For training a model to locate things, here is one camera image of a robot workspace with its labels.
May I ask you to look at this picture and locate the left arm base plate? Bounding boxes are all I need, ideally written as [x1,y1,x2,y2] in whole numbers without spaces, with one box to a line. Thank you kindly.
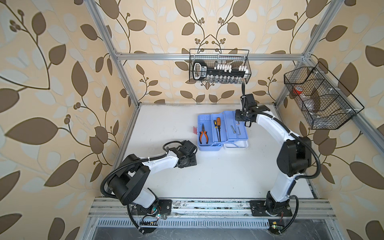
[131,199,173,216]

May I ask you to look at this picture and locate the back black wire basket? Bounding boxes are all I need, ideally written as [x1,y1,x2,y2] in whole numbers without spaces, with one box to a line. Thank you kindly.
[189,48,252,85]

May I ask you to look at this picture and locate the orange wooden handled screwdriver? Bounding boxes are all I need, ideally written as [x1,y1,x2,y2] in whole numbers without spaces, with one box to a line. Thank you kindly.
[216,117,221,141]

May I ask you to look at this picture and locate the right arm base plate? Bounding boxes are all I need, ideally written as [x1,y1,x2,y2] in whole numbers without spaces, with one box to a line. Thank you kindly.
[249,199,293,217]

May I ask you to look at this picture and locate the white blue plastic toolbox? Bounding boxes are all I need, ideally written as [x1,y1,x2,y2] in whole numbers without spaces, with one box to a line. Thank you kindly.
[197,111,249,151]

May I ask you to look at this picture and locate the black socket set holder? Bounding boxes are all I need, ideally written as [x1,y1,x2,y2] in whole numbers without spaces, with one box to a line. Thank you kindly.
[190,60,251,84]

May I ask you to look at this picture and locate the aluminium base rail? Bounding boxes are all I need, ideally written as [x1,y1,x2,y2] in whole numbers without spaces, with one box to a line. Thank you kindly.
[88,198,337,220]

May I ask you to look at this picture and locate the right black wire basket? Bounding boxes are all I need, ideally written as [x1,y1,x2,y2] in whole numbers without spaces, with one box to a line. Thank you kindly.
[284,62,364,130]

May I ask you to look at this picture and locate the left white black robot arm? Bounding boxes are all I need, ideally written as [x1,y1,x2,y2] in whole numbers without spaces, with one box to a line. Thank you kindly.
[100,140,198,235]

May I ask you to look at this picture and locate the aluminium frame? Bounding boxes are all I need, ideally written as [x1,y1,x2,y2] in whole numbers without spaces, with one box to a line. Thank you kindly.
[86,1,384,152]

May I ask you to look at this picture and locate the black wire basket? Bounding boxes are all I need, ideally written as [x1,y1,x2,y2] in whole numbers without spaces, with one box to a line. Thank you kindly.
[189,48,252,85]
[284,62,364,130]

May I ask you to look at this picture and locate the red capped clear bottle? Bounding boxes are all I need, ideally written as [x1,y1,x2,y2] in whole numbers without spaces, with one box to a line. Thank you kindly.
[293,86,309,101]

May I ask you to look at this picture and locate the orange handled pliers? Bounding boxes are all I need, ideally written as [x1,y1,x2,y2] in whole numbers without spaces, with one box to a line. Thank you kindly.
[199,124,209,145]

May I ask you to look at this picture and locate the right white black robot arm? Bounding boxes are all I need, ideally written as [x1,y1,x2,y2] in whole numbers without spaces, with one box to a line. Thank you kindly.
[235,83,321,235]

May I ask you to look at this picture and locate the yellow black handled screwdriver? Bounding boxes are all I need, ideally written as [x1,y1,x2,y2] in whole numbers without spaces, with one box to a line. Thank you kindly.
[214,120,220,142]

